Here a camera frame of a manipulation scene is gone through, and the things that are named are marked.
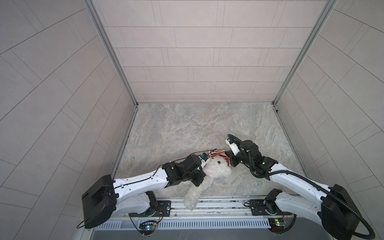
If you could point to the right green circuit board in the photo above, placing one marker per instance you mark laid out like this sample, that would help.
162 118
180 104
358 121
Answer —
277 224

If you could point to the aluminium corner post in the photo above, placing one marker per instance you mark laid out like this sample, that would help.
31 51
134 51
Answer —
324 15
90 6

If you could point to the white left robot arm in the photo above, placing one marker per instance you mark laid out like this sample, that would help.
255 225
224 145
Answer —
109 197

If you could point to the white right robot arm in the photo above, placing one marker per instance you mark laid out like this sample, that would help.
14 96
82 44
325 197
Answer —
331 207

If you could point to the green circuit board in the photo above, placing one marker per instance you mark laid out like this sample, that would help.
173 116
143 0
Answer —
277 224
148 227

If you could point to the white plush teddy bear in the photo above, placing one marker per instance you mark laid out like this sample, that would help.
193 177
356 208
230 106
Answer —
213 171

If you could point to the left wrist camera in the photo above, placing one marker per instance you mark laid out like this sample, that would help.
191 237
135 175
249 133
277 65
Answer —
205 159

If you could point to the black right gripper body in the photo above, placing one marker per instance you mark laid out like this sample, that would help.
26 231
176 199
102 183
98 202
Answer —
239 159

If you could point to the aluminium corner post right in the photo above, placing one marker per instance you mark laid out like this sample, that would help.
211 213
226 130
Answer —
324 15

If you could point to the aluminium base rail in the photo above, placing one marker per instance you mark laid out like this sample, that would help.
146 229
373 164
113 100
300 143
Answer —
209 214

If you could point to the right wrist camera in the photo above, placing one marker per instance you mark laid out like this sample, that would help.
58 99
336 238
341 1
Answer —
233 146

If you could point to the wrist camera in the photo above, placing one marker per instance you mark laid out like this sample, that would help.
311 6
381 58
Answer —
233 146
205 159

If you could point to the aluminium corner post left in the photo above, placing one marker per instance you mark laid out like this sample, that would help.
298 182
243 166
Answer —
90 6

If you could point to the left green circuit board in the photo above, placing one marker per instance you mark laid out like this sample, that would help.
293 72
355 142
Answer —
148 227

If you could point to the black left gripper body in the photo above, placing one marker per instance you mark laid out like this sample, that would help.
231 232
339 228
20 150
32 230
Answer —
195 178

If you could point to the red white striped shirt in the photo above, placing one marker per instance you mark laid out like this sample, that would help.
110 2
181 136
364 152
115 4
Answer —
221 157

